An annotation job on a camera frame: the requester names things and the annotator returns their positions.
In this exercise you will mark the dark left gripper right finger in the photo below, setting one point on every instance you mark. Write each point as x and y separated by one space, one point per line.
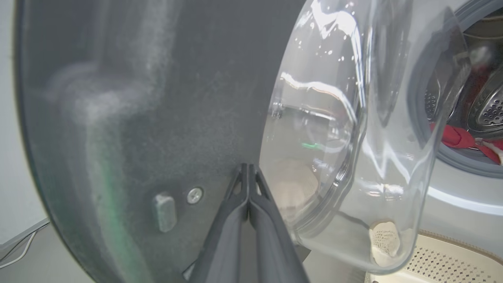
275 251

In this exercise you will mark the white washing machine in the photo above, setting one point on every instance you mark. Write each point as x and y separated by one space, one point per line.
463 208

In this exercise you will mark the red jersey with number print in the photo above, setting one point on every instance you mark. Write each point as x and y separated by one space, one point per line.
458 137

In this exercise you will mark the cream perforated laundry basket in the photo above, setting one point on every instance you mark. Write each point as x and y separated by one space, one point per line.
452 263

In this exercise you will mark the round glass washing machine door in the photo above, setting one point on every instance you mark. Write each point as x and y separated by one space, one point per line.
157 98

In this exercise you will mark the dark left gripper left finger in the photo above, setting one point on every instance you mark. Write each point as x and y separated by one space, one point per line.
222 243

